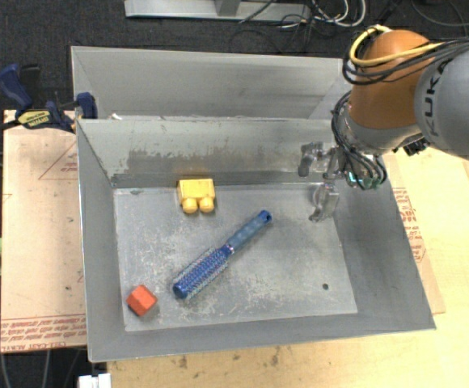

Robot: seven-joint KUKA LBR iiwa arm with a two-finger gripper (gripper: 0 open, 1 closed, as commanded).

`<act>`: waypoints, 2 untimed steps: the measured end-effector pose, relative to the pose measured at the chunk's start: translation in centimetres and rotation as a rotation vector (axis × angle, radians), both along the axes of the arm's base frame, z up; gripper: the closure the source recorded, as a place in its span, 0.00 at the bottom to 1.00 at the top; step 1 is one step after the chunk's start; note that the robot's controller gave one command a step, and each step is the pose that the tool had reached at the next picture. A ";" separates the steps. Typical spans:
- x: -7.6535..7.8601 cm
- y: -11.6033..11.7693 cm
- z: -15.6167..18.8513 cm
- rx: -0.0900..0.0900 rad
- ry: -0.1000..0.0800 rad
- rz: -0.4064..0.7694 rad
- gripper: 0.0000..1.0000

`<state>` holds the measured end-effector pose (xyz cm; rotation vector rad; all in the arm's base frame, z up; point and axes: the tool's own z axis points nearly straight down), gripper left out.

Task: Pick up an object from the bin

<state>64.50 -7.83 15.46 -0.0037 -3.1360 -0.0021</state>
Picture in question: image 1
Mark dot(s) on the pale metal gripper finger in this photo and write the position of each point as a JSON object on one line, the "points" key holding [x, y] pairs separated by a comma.
{"points": [[325, 200], [311, 154]]}

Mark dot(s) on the brown cardboard board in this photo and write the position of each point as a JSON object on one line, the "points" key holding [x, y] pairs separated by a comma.
{"points": [[40, 224]]}

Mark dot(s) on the blue hairbrush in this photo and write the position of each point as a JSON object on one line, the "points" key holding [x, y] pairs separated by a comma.
{"points": [[218, 257]]}

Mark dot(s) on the orange-red block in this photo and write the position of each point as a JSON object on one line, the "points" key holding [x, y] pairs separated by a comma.
{"points": [[140, 299]]}

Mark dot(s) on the grey metal bin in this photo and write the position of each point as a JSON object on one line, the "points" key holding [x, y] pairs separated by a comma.
{"points": [[234, 257]]}

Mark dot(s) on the yellow toy block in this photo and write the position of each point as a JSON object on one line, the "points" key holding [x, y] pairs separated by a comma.
{"points": [[196, 194]]}

